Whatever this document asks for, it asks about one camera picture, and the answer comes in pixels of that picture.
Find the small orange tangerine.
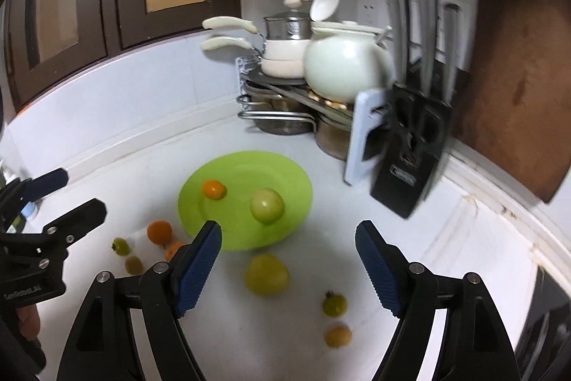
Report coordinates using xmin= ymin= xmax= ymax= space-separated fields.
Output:
xmin=146 ymin=220 xmax=173 ymax=247

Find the small orange mandarin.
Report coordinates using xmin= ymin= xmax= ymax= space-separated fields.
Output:
xmin=165 ymin=241 xmax=185 ymax=262

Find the brownish yellow round fruit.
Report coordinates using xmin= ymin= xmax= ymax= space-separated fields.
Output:
xmin=324 ymin=325 xmax=352 ymax=349

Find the small orange clementine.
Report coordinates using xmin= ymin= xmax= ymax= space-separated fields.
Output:
xmin=321 ymin=291 xmax=348 ymax=318

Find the large orange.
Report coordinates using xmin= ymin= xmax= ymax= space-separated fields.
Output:
xmin=201 ymin=180 xmax=227 ymax=200

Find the green apple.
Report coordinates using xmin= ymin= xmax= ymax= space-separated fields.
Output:
xmin=250 ymin=189 xmax=286 ymax=224

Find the left hand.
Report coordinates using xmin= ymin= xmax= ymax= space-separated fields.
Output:
xmin=16 ymin=305 xmax=41 ymax=340

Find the blue white bottle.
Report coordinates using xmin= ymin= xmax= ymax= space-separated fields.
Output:
xmin=20 ymin=202 xmax=39 ymax=220

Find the small green fruit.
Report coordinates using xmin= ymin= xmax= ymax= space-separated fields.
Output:
xmin=125 ymin=256 xmax=145 ymax=276

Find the yellow-green apple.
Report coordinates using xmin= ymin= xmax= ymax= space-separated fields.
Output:
xmin=244 ymin=254 xmax=289 ymax=297

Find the black knife block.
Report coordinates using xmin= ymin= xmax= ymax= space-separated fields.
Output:
xmin=371 ymin=84 xmax=452 ymax=220

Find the green plate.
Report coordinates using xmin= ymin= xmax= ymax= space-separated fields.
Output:
xmin=177 ymin=151 xmax=313 ymax=250

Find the wooden cutting board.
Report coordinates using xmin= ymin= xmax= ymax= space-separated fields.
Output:
xmin=454 ymin=0 xmax=570 ymax=203

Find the small steel pot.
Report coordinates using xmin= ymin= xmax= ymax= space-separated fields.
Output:
xmin=315 ymin=116 xmax=350 ymax=160

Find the large steel pan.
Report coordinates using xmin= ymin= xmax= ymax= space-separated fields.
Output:
xmin=236 ymin=94 xmax=318 ymax=136

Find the white metal pot rack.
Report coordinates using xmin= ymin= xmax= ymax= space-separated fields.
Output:
xmin=235 ymin=55 xmax=391 ymax=186

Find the cream saucepan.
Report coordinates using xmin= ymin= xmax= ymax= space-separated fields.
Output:
xmin=200 ymin=36 xmax=311 ymax=79

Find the white ceramic pot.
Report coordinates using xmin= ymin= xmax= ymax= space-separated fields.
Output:
xmin=303 ymin=21 xmax=396 ymax=104

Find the steel lidded pot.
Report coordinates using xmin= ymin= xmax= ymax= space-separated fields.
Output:
xmin=264 ymin=0 xmax=313 ymax=41

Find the steel knife right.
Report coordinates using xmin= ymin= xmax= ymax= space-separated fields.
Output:
xmin=442 ymin=3 xmax=461 ymax=104

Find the steel knife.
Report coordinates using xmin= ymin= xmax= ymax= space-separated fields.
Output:
xmin=418 ymin=0 xmax=438 ymax=96
xmin=442 ymin=3 xmax=461 ymax=104
xmin=387 ymin=0 xmax=410 ymax=85

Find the steel knife middle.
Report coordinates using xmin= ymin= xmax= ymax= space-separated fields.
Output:
xmin=418 ymin=0 xmax=438 ymax=96

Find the steel knife left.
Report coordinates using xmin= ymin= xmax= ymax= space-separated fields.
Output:
xmin=387 ymin=0 xmax=410 ymax=85

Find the cream upper pan handle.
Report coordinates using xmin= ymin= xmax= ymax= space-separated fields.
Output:
xmin=202 ymin=15 xmax=259 ymax=35

